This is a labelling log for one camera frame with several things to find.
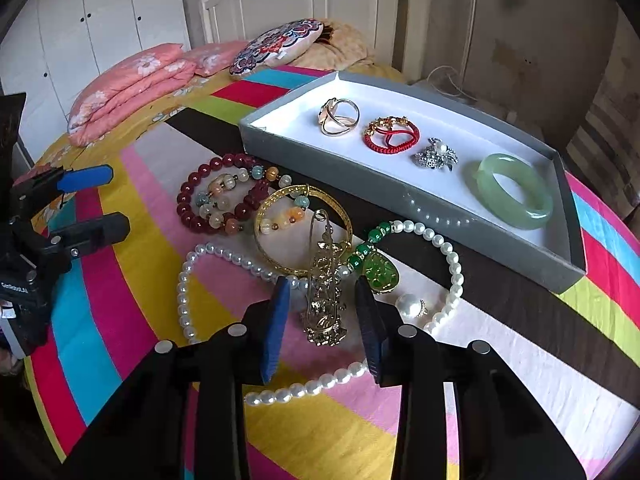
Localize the dark red bead bracelet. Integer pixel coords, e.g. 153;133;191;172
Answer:
176;153;271;235

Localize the white pearl necklace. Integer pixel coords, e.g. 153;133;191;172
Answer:
176;242;369;408

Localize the green jade bangle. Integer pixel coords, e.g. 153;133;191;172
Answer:
475;153;554;231

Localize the patterned round cushion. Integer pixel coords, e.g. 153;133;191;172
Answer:
229;18;324;79

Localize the pink folded quilt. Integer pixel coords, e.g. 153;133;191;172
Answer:
67;44;196;146

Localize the beige fleece blanket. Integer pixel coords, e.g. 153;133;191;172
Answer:
290;18;374;70

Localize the pink floral pillow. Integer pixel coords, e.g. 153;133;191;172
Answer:
183;40;248;77

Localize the large pearl earring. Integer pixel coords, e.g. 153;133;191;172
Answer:
395;292;427;320

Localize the silver rhinestone brooch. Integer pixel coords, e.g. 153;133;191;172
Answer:
411;138;459;171

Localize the white nightstand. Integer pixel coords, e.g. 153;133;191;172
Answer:
413;74;544;141

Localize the white wardrobe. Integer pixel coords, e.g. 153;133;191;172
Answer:
1;0;190;160

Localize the multicolour stone bead bracelet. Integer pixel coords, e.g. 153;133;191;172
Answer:
193;164;313;238

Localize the gold bangle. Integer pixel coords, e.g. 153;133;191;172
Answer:
254;184;354;278

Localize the red cord gold bracelet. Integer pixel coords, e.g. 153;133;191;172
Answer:
361;115;422;154

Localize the white charging cable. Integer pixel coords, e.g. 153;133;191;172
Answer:
424;64;478;104

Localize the gold interlocked ring brooch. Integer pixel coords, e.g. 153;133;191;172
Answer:
318;98;360;136

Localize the striped colourful blanket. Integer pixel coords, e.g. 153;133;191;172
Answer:
22;64;640;480

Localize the slim silver desk lamp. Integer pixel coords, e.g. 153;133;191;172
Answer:
458;0;477;99

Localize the grey jewelry tray box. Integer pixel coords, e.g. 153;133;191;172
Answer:
240;72;587;292

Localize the white bed headboard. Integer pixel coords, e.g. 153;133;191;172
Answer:
200;0;432;82

